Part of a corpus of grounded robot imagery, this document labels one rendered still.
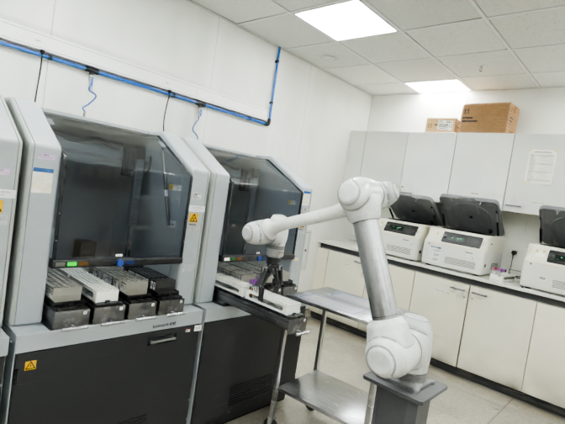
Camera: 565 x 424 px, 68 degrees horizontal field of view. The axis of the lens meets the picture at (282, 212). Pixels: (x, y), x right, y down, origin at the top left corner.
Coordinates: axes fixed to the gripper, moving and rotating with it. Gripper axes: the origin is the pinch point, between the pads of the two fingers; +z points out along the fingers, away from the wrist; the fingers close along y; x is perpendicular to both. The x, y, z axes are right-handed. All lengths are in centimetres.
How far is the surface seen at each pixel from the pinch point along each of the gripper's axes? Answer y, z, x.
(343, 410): 39, 58, -31
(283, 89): 138, -147, 145
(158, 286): -44, 0, 31
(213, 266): -11.0, -7.7, 32.8
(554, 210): 246, -69, -74
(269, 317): -6.8, 7.6, -9.0
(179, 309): -35.7, 10.3, 23.7
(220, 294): -6.6, 6.9, 28.5
